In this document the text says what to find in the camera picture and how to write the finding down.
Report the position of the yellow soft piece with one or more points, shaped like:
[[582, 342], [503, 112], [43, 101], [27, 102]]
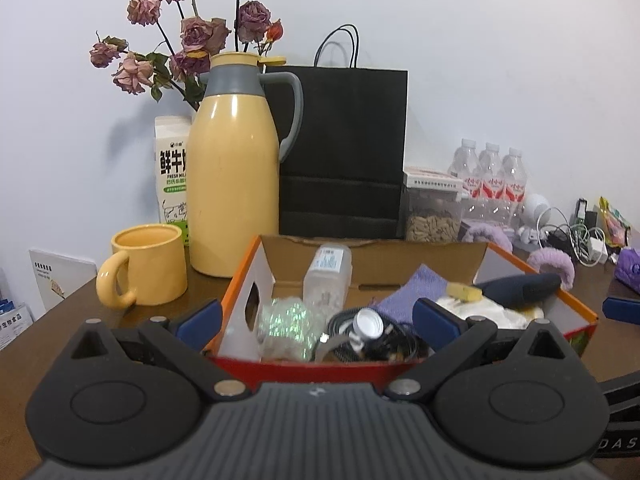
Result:
[[465, 292]]

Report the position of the white milk carton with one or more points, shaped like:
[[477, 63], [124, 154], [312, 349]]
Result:
[[170, 170]]

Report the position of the printed cardboard box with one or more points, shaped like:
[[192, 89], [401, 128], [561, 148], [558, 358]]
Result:
[[380, 260]]

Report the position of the white round device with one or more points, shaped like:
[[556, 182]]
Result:
[[535, 207]]

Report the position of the yellow mug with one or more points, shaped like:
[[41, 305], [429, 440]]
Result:
[[150, 270]]

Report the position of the white charger plug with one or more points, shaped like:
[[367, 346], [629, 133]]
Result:
[[598, 250]]

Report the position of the yellow pink snack packet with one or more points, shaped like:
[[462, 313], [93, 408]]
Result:
[[614, 222]]

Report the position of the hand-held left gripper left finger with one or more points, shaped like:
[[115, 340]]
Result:
[[200, 319]]

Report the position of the purple fuzzy wristband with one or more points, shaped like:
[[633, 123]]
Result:
[[550, 260], [487, 234]]

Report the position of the dried rose bouquet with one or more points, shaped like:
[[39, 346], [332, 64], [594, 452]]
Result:
[[200, 35]]

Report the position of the black adapter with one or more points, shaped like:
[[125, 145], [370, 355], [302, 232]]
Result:
[[585, 212]]

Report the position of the black paper bag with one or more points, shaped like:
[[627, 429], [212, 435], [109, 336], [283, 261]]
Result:
[[345, 150]]

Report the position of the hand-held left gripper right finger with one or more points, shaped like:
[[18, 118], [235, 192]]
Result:
[[436, 324]]

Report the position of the white cloth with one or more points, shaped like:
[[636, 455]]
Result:
[[505, 316]]

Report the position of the clear plastic bottle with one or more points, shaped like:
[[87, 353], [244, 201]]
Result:
[[327, 275]]

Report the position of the white capped bottle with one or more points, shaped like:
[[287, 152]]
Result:
[[367, 324]]

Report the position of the clear seed container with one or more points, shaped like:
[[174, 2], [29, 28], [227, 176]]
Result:
[[432, 220]]

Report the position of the purple cloth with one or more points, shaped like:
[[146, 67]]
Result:
[[415, 287]]

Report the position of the blue white packets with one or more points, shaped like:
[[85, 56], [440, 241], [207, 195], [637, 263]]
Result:
[[12, 315]]

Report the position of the iridescent plastic bag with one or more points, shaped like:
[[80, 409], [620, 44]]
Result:
[[292, 327]]

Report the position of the purple packet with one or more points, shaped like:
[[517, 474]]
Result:
[[629, 267]]

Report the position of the clear water bottle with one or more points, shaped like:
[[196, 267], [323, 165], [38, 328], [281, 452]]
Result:
[[464, 165], [514, 182], [490, 175]]

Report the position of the yellow thermos jug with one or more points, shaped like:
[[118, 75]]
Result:
[[230, 185]]

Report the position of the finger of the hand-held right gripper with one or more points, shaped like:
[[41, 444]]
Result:
[[622, 308]]

